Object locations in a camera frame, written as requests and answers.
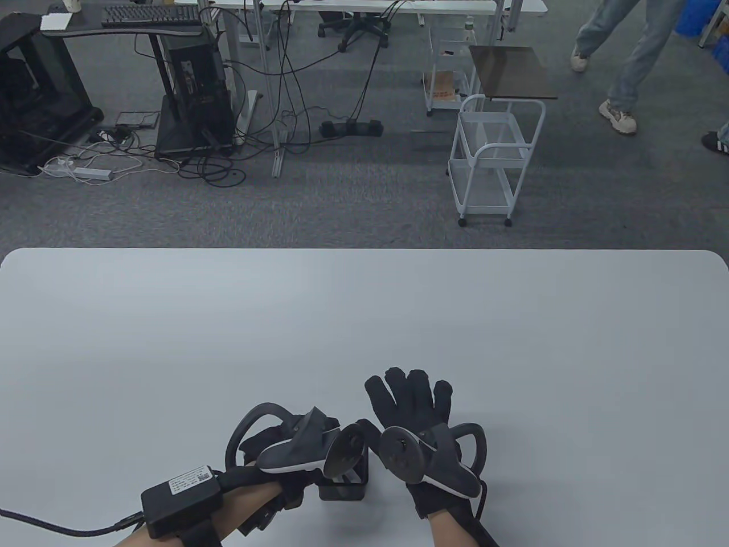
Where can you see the person's left hand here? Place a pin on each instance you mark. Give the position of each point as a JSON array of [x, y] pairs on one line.
[[267, 439]]

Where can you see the white rolling cart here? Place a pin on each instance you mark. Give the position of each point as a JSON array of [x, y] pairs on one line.
[[484, 191]]

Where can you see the black computer tower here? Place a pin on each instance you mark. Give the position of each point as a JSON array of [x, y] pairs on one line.
[[199, 85]]

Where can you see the blue bin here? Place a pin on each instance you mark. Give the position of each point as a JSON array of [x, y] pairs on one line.
[[697, 20]]

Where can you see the long white desk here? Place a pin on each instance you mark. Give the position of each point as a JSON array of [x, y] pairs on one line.
[[342, 5]]

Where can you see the person's right forearm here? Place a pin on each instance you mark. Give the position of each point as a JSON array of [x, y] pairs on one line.
[[455, 533]]

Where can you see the black mesh pen holder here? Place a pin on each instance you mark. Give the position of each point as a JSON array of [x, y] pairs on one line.
[[342, 493]]

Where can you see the person's right hand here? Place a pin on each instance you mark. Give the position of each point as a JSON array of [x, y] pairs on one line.
[[413, 404]]

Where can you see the black desk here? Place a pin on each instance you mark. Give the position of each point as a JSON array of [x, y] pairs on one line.
[[85, 25]]

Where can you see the white shelf cart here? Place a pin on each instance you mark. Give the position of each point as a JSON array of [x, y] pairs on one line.
[[444, 102]]

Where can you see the white cup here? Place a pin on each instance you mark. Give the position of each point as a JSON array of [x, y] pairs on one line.
[[72, 4]]

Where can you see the cardboard box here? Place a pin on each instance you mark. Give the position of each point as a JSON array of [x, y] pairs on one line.
[[441, 85]]

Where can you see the white table frame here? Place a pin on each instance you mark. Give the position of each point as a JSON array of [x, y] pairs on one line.
[[712, 31]]

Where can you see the black labelled sensor box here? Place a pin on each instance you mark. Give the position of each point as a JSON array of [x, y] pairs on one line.
[[182, 501]]

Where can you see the black office chair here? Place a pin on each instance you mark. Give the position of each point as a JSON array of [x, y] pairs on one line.
[[361, 25]]

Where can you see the black power strip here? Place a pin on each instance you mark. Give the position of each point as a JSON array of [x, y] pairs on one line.
[[350, 129]]

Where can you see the brown side table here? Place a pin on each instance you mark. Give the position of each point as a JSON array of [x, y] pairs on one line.
[[512, 71]]

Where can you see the white power strip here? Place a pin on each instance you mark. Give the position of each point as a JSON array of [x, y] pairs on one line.
[[91, 172]]

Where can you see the clear plastic bottle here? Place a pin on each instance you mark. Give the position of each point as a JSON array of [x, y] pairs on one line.
[[470, 34]]

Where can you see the dark gray tracking controller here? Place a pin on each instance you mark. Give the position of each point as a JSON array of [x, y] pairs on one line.
[[444, 467], [296, 450]]

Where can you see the black keyboard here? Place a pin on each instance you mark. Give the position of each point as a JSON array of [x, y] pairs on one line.
[[148, 16]]

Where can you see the black power adapter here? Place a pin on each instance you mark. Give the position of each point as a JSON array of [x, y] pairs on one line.
[[117, 135]]

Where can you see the white paper sheet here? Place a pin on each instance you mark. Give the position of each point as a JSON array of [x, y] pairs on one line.
[[56, 21]]

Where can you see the gray network box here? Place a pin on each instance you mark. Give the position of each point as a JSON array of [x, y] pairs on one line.
[[136, 119]]

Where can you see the short white desk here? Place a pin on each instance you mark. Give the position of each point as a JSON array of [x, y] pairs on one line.
[[529, 5]]

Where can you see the blue crate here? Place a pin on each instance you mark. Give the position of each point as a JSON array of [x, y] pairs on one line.
[[722, 60]]

